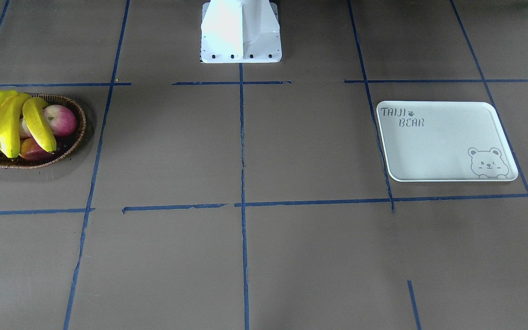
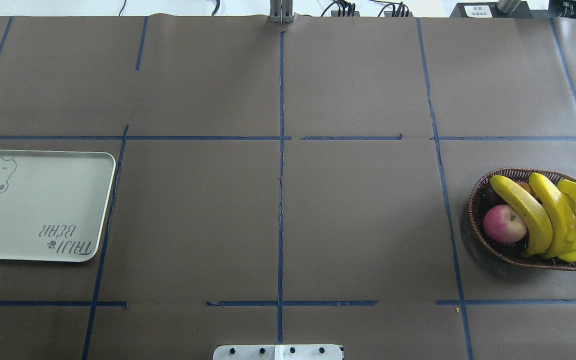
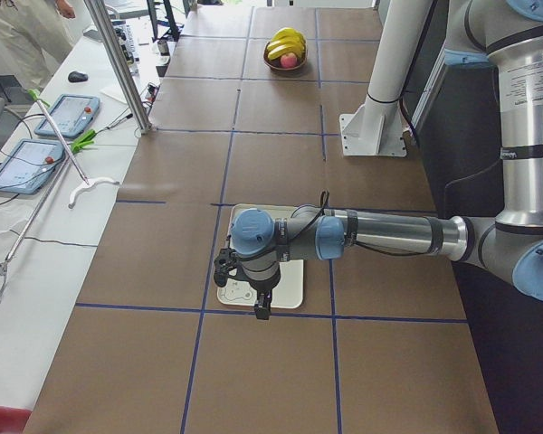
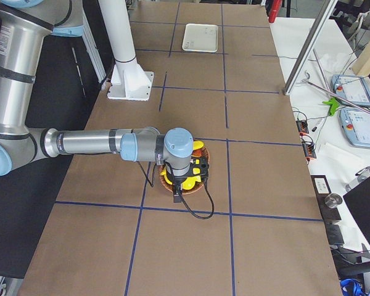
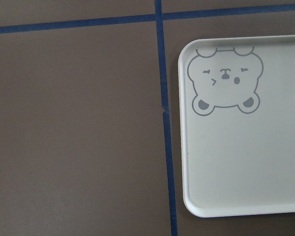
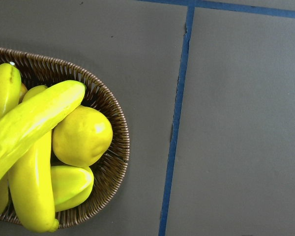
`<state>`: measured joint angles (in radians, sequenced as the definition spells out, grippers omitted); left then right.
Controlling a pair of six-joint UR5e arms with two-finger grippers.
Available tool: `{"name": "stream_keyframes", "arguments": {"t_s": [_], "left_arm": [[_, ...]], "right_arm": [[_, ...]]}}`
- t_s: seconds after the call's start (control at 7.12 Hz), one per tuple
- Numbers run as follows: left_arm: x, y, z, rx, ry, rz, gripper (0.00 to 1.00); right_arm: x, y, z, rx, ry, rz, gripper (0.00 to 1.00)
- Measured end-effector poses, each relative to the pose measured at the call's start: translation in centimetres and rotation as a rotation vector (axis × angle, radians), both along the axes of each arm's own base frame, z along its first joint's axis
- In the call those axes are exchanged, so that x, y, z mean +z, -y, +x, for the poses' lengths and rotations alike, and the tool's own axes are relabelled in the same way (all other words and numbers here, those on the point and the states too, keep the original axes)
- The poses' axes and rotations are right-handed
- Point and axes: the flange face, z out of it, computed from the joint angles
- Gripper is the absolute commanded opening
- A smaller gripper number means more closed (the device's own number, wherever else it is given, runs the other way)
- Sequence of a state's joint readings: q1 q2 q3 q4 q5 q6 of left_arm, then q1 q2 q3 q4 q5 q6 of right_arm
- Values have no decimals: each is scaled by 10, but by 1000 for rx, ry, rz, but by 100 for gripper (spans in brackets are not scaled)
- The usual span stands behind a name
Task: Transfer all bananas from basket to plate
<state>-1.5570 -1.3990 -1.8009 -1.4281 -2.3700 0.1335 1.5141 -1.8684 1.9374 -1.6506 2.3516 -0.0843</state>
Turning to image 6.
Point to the yellow round fruit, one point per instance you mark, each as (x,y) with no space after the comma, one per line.
(82,137)

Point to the yellow plastic banana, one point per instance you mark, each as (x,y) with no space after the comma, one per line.
(33,118)

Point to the brown wicker basket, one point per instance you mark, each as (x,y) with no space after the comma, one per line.
(110,169)

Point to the yellow banana short end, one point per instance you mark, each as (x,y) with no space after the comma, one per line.
(71,186)

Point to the yellow banana far side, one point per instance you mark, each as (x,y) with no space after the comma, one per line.
(10,87)

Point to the yellow banana under top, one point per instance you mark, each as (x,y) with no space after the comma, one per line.
(31,187)

